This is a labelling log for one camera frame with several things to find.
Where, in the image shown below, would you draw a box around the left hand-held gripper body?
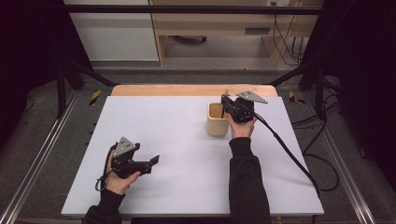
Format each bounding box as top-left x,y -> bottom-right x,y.
110,136 -> 153,180

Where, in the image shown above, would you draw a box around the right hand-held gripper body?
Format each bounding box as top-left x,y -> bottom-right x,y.
224,90 -> 269,124

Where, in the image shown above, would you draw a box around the square wooden pen holder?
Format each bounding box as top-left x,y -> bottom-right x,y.
206,102 -> 232,137

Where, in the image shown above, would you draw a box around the person's right hand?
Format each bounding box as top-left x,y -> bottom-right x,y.
225,112 -> 259,140

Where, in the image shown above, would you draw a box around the person's left hand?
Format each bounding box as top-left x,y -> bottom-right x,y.
105,150 -> 142,196

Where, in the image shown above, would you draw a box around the white board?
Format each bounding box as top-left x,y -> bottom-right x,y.
61,95 -> 325,217

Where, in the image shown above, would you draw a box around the wooden table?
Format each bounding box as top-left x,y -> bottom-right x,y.
110,84 -> 279,98

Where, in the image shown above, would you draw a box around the yellow and black tape strip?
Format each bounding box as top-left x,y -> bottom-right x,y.
288,91 -> 306,105
89,90 -> 103,107

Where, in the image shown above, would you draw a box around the grey label on desk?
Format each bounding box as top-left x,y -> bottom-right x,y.
244,26 -> 272,35

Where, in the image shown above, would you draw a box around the light wooden desk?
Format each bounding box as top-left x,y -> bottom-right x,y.
148,0 -> 325,67

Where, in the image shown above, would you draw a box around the black metal stand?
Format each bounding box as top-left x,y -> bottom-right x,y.
266,59 -> 329,121
55,58 -> 121,119

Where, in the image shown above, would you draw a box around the white cabinet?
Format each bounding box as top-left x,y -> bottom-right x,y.
63,0 -> 160,62

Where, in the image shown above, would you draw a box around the dark curtain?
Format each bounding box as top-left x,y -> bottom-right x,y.
300,0 -> 396,190
0,0 -> 94,153

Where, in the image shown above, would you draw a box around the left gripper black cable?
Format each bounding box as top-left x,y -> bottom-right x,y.
94,145 -> 117,192

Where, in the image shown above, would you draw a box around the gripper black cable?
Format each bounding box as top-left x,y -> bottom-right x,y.
252,111 -> 341,199
94,145 -> 117,192

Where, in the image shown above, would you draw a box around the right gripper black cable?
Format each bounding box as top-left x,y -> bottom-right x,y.
252,111 -> 341,199

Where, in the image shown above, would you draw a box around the black hanging cables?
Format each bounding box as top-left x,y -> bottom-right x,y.
271,2 -> 305,67

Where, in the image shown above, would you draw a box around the black floor cables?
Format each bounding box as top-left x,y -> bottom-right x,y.
290,77 -> 342,154

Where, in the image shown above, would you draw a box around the aluminium rail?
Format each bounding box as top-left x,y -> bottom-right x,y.
0,89 -> 80,224
302,92 -> 378,224

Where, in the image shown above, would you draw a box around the black horizontal frame bar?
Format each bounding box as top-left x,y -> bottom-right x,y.
63,4 -> 322,16

